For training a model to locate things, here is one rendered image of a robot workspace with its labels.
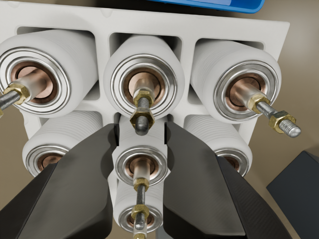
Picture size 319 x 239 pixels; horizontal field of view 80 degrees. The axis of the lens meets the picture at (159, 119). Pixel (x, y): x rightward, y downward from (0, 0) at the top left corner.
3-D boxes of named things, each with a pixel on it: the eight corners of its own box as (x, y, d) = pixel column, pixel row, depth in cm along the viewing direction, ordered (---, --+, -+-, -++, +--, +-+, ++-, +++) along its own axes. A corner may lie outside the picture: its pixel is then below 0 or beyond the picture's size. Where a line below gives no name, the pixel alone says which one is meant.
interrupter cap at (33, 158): (72, 190, 29) (70, 194, 29) (20, 170, 27) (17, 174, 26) (94, 157, 26) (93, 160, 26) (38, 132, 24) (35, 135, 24)
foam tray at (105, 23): (237, 19, 42) (292, 22, 26) (205, 159, 60) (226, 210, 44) (50, 5, 39) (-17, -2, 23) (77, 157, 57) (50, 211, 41)
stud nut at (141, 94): (154, 91, 19) (154, 94, 18) (153, 107, 19) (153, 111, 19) (134, 90, 18) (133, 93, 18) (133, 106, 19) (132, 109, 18)
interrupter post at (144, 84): (156, 78, 22) (157, 88, 19) (153, 98, 23) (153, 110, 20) (135, 75, 21) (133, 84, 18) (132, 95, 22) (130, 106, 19)
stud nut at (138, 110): (155, 108, 15) (155, 112, 14) (154, 126, 16) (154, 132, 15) (130, 106, 15) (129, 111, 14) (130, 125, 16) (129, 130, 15)
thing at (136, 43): (175, 36, 36) (196, 52, 20) (164, 84, 40) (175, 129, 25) (124, 25, 35) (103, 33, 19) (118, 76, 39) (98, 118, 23)
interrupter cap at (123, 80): (184, 59, 21) (185, 61, 20) (169, 120, 24) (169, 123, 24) (113, 46, 20) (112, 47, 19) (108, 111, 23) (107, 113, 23)
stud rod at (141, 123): (149, 88, 20) (149, 125, 13) (148, 97, 21) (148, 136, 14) (139, 88, 20) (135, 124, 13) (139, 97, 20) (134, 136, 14)
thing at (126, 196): (120, 163, 50) (107, 232, 34) (128, 133, 46) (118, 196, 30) (155, 170, 52) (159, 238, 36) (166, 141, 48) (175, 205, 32)
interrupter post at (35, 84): (20, 73, 21) (-1, 83, 18) (42, 68, 20) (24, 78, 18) (32, 94, 22) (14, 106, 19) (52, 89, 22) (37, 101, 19)
